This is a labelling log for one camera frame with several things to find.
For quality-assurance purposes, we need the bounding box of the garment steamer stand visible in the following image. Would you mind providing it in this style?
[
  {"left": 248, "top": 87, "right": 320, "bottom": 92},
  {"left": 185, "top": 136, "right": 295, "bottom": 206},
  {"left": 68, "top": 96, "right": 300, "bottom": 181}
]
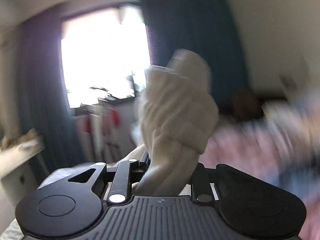
[{"left": 80, "top": 86, "right": 121, "bottom": 164}]

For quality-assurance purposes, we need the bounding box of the white zip-up jacket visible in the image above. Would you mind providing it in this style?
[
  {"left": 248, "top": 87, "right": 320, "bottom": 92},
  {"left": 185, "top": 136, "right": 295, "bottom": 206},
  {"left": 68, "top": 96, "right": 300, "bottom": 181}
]
[{"left": 124, "top": 49, "right": 219, "bottom": 196}]

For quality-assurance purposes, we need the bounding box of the left blue curtain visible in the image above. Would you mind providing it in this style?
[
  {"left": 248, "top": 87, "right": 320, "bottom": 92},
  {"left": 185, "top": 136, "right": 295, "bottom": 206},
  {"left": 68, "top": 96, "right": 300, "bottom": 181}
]
[{"left": 17, "top": 9, "right": 86, "bottom": 171}]

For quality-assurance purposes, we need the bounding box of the red cloth on stand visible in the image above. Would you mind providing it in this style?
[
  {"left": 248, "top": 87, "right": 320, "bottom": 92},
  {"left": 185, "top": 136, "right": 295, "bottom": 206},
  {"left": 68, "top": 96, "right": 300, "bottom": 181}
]
[{"left": 84, "top": 108, "right": 120, "bottom": 135}]

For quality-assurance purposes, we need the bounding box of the wall power socket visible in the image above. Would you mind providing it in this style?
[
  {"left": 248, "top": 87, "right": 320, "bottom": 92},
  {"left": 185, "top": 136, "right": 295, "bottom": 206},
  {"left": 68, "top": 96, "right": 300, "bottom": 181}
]
[{"left": 279, "top": 75, "right": 297, "bottom": 91}]

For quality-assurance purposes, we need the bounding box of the brown paper bag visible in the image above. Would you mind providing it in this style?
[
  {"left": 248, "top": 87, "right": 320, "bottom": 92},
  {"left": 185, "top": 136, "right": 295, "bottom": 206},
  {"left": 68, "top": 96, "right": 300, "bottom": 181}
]
[{"left": 232, "top": 89, "right": 263, "bottom": 121}]

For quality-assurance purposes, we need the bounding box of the white dressing table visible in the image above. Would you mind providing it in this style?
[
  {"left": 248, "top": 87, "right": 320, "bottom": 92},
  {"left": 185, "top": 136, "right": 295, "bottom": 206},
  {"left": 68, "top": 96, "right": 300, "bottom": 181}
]
[{"left": 1, "top": 129, "right": 44, "bottom": 216}]

